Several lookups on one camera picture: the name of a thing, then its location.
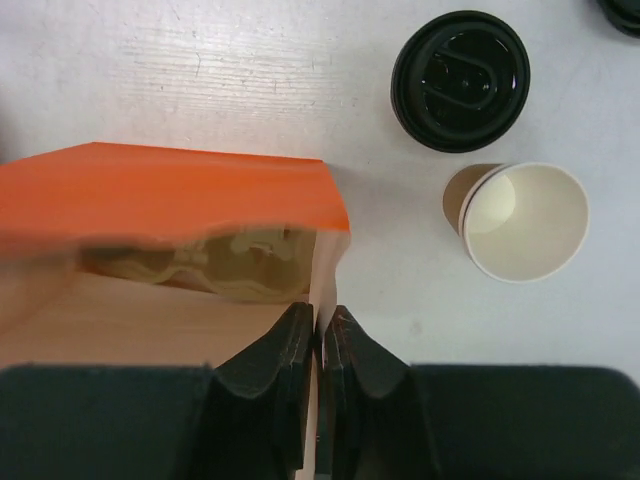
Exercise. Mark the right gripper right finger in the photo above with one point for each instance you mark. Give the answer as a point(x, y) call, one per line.
point(391, 420)

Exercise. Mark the orange paper bag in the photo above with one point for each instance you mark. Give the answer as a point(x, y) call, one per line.
point(159, 309)

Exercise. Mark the brown pulp cup carrier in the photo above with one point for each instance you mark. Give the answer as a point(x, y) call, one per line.
point(263, 265)

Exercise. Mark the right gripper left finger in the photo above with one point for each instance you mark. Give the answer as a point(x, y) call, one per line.
point(245, 419)

